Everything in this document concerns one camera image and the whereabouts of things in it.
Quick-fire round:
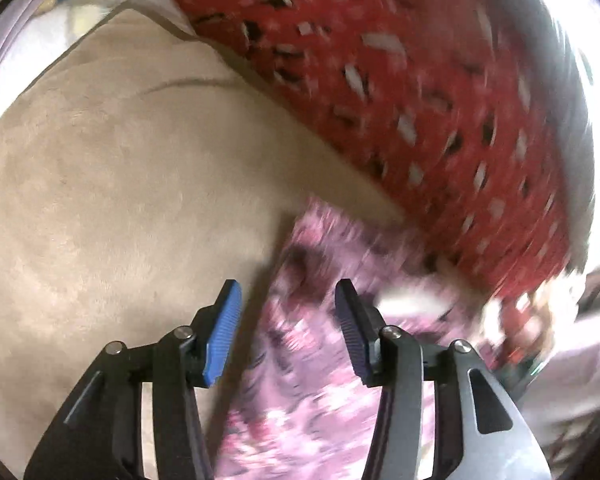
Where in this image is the purple floral cloth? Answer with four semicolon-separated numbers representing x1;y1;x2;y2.
214;198;496;479

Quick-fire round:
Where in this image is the red patterned pillow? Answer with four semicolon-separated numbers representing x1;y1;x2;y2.
175;0;570;296

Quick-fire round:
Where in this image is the beige plush blanket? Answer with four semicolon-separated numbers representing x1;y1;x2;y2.
0;9;400;476

